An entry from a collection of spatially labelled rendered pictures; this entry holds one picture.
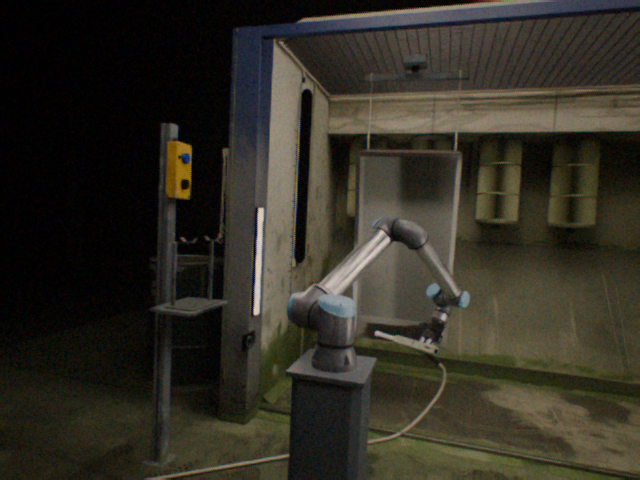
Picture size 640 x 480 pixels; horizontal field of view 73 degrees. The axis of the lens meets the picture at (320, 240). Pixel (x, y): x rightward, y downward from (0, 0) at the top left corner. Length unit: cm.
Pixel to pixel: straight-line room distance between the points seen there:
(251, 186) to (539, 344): 254
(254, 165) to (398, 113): 169
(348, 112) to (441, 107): 78
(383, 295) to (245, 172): 134
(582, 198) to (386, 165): 164
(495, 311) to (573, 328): 57
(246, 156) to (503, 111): 216
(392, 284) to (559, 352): 144
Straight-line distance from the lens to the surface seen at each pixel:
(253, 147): 251
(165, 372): 230
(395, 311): 318
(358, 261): 199
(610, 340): 398
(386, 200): 296
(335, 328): 170
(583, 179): 388
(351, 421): 173
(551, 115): 385
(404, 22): 247
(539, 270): 409
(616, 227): 434
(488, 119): 379
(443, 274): 228
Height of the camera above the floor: 123
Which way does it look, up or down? 3 degrees down
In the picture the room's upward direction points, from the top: 3 degrees clockwise
